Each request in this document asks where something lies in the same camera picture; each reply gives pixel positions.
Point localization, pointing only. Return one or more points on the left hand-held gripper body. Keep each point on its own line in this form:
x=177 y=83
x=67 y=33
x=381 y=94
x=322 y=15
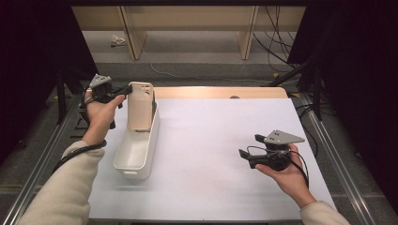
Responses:
x=101 y=90

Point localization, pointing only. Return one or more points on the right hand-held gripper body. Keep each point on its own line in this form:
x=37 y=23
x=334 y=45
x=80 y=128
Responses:
x=277 y=157

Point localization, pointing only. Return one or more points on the beige phone case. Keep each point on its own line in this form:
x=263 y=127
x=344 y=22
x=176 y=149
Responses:
x=139 y=109

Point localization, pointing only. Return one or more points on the white plastic bin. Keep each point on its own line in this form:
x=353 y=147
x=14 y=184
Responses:
x=134 y=156

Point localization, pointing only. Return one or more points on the person's right hand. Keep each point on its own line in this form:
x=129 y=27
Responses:
x=289 y=182

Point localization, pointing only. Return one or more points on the person's left hand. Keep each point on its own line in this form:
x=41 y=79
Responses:
x=98 y=122

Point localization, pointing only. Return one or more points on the black metal stand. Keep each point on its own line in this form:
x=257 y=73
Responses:
x=61 y=100
x=317 y=93

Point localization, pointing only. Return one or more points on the white table sheet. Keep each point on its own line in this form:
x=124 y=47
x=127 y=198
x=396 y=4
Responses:
x=203 y=172

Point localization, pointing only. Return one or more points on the dark table grommet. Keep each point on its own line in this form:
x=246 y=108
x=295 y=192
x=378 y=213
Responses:
x=234 y=97

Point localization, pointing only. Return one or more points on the crumpled white paper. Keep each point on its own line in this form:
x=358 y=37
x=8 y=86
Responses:
x=117 y=40

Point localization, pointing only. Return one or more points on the dark curtain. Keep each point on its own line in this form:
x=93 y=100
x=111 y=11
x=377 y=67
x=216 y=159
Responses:
x=359 y=78
x=31 y=62

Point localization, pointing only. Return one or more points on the beige wooden desk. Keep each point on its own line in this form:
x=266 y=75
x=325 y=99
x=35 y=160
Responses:
x=187 y=18

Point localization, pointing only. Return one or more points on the metal floor rail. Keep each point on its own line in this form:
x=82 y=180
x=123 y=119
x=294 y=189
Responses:
x=37 y=178
x=343 y=175

